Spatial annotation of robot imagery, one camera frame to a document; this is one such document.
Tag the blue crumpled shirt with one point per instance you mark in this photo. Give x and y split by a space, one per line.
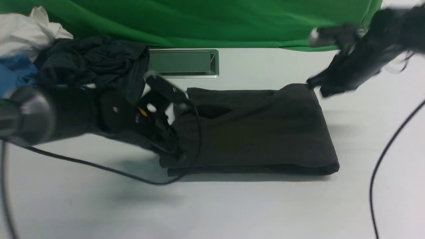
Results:
16 71

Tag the white crumpled shirt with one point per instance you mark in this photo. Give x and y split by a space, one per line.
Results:
29 35

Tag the blue binder clip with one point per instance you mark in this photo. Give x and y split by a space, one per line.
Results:
361 30

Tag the gray long-sleeve top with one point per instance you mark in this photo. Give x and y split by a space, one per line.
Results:
263 131

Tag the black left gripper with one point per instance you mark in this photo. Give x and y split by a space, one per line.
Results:
122 121

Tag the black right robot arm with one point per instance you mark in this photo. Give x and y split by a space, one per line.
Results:
407 25

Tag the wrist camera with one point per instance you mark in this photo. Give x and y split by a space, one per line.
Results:
163 93
334 35

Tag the dark teal crumpled shirt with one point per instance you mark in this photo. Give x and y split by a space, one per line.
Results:
100 60

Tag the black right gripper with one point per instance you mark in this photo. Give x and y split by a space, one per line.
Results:
356 63

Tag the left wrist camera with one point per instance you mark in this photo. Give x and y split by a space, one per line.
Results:
163 93

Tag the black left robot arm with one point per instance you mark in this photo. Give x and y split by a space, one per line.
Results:
32 116

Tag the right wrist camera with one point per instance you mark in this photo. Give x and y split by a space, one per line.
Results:
334 35

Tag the metal table cable hatch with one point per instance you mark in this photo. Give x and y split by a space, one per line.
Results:
185 63

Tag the green backdrop cloth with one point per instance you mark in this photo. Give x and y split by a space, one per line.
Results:
203 23

